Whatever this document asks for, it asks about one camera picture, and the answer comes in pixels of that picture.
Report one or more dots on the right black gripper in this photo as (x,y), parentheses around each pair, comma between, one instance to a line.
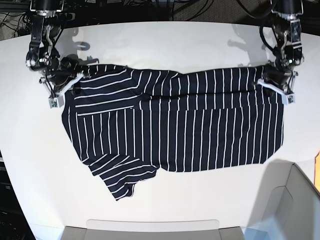
(55,78)

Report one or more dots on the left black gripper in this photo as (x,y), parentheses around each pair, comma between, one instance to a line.
(281,77)

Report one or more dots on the navy white striped T-shirt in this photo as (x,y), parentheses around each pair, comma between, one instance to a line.
(125,123)

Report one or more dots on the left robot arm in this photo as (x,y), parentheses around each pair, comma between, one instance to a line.
(288,50)

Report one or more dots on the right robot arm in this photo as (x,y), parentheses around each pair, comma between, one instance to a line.
(48,22)

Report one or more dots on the yellow orange cloth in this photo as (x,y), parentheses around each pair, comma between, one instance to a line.
(316,180)

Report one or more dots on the grey bin at right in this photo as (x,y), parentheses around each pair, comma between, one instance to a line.
(287,206)

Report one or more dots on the grey tray at bottom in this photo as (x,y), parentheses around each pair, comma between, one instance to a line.
(152,230)

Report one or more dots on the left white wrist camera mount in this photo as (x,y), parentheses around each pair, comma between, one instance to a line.
(287,98)

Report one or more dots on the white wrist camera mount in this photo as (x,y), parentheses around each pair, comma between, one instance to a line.
(57,100)
(287,98)

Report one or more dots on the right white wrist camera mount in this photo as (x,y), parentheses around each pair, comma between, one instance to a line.
(57,100)

